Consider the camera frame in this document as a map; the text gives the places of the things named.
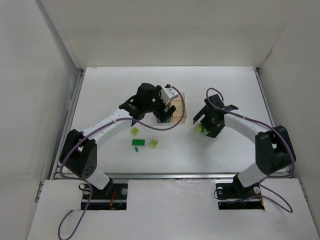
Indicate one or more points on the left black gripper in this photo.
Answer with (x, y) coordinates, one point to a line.
(163, 111)

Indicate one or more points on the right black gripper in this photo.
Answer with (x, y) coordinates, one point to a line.
(210, 120)

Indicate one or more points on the green and lime lego stack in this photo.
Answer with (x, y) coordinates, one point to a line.
(199, 128)

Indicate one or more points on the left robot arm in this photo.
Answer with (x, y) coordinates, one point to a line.
(80, 149)

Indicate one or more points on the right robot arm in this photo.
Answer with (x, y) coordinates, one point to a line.
(273, 147)

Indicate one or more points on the orange transparent container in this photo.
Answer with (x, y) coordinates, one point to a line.
(176, 116)

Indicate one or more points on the lime lego brick right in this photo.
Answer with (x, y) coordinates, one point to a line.
(154, 143)

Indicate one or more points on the lime lego brick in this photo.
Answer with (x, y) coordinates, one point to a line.
(134, 131)
(154, 143)

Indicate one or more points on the lime lego brick left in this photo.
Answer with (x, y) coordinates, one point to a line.
(134, 131)

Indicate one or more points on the dark green flat lego plate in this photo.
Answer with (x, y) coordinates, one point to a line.
(138, 142)

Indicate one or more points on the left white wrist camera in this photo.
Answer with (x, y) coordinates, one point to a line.
(168, 94)

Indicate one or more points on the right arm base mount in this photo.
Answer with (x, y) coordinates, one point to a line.
(231, 196)

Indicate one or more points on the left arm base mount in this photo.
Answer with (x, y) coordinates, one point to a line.
(115, 200)

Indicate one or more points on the aluminium rail front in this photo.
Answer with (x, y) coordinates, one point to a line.
(176, 176)

